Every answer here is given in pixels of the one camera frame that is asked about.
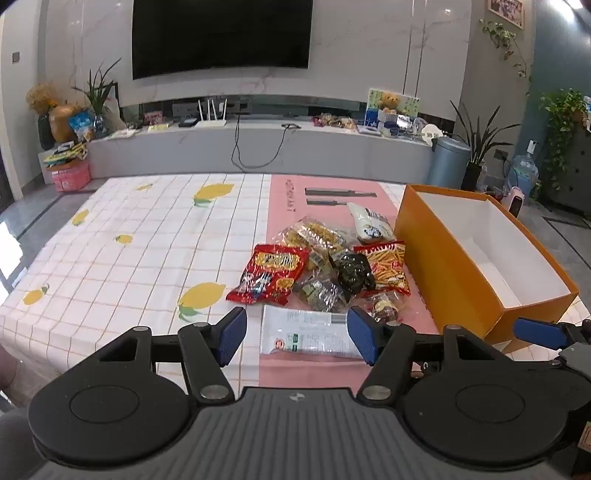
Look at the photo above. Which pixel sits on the orange gourd vase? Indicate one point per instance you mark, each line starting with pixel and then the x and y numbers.
pixel 62 122

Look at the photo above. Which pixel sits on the clear bag of green candies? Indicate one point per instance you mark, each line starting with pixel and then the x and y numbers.
pixel 318 290

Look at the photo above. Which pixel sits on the red fries snack bag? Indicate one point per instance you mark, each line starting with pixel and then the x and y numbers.
pixel 385 265

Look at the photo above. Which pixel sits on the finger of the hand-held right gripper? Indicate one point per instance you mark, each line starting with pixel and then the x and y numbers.
pixel 535 332

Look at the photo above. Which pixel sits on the grey drawer cabinet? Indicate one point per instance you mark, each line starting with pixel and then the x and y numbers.
pixel 575 170

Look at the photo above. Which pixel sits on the black snack packet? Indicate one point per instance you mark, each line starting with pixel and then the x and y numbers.
pixel 353 272

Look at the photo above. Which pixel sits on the framed wall picture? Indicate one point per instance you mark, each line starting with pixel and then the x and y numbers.
pixel 505 11

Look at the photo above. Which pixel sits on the orange cardboard box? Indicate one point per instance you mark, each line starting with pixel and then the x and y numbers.
pixel 438 258

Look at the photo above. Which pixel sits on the white router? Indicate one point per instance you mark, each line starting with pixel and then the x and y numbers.
pixel 210 122

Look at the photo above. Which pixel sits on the green plant in glass vase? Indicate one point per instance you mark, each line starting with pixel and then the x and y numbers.
pixel 99 92

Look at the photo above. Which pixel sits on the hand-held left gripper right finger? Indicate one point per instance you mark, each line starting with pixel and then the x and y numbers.
pixel 362 334

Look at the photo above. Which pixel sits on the white packet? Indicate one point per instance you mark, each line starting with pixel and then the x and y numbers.
pixel 304 332

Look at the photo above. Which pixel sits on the black wall television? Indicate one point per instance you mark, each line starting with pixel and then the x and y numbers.
pixel 219 37

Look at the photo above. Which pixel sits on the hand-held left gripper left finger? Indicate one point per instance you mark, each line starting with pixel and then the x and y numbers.
pixel 231 334

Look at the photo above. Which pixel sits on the small clear snack packet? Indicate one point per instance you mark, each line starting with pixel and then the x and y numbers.
pixel 383 304

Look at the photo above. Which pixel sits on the grey television console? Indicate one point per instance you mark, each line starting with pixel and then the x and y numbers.
pixel 184 154

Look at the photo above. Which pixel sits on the lemon print checked tablecloth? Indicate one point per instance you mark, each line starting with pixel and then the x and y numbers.
pixel 138 258

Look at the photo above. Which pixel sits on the bushy green potted plant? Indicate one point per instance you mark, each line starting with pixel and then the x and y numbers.
pixel 561 115

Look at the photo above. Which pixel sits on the pile of snacks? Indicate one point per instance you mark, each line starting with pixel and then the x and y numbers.
pixel 334 122

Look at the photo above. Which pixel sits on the pink storage box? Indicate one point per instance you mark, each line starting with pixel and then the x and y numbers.
pixel 71 177

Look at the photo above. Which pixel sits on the small black loop object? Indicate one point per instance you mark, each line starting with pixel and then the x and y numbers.
pixel 291 125

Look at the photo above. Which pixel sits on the pink space heater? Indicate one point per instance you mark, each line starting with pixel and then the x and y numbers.
pixel 516 198

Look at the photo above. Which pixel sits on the white snack bag blue logo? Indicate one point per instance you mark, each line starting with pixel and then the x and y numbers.
pixel 369 224

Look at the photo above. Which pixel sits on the blue water bottle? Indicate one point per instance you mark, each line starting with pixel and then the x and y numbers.
pixel 524 175

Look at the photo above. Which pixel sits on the dried yellow flowers vase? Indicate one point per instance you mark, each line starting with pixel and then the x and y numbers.
pixel 41 99

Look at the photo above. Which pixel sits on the pile of yellow packets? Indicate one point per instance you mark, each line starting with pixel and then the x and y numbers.
pixel 64 154

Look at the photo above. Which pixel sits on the blue pedal trash bin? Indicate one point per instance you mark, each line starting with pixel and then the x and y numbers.
pixel 448 164

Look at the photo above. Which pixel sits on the hanging vine plant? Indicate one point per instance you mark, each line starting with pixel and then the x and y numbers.
pixel 501 39

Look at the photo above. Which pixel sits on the clear bag of yellow puffs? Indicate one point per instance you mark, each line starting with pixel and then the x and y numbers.
pixel 309 235

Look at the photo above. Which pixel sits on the long leaf potted plant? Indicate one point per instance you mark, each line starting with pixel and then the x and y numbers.
pixel 472 177

